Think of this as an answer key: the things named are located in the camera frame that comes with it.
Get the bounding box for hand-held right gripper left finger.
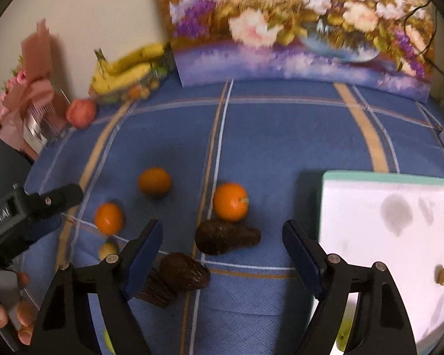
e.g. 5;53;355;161
31;219;164;355

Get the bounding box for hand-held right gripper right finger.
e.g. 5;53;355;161
282;219;418;355

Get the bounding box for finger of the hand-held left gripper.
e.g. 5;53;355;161
24;183;84;226

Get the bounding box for brown ridged fruit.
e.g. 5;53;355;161
194;218;261;256
159;252;211;291
135;268;178;308

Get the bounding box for brown kiwi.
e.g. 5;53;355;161
98;241;119;262

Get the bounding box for white tray with green rim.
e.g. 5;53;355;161
316;170;444;355

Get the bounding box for large orange with stem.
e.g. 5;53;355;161
212;182;249;223

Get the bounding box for green mango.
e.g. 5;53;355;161
336;318;354;352

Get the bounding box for person's left hand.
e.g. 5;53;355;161
0;271;36;344

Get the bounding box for red pomegranate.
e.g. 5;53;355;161
66;99;97;130

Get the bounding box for blue plaid tablecloth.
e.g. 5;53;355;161
22;78;444;355

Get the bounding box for pink flower bouquet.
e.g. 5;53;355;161
0;18;73;156

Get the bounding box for banana bunch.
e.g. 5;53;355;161
92;42;171;95

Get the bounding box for floral painting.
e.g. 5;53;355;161
150;0;436;102

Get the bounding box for black cable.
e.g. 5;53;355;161
397;1;444;93

